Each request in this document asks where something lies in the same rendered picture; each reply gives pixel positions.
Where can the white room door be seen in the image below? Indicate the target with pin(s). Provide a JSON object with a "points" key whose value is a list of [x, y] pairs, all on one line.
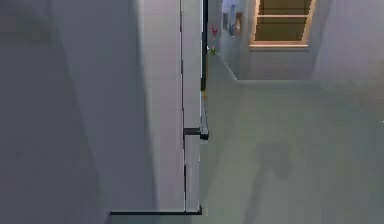
{"points": [[160, 100]]}

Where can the red flower house plant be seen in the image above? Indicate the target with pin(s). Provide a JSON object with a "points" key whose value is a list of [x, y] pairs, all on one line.
{"points": [[213, 32]]}

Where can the black door frame strip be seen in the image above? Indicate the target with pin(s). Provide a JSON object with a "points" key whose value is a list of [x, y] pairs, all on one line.
{"points": [[204, 46]]}

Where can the blue framed wall picture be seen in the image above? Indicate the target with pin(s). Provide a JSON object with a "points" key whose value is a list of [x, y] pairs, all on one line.
{"points": [[232, 16]]}

